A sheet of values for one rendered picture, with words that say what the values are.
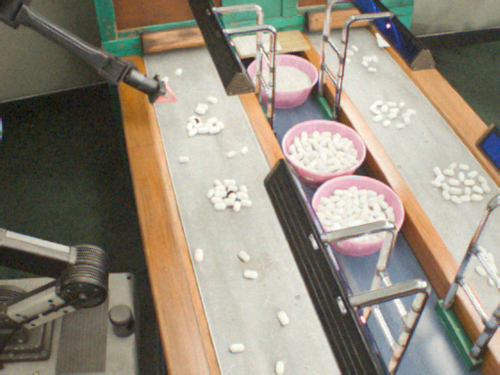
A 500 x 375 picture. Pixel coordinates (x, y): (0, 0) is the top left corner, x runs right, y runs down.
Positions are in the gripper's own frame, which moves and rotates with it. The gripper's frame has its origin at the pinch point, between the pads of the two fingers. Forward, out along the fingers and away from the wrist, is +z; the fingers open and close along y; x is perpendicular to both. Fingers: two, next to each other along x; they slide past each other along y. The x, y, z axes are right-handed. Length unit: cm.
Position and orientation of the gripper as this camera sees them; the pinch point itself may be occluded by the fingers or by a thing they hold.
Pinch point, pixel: (174, 99)
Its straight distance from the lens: 194.2
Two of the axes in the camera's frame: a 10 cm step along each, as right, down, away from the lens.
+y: -2.6, -6.7, 7.0
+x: -6.3, 6.6, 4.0
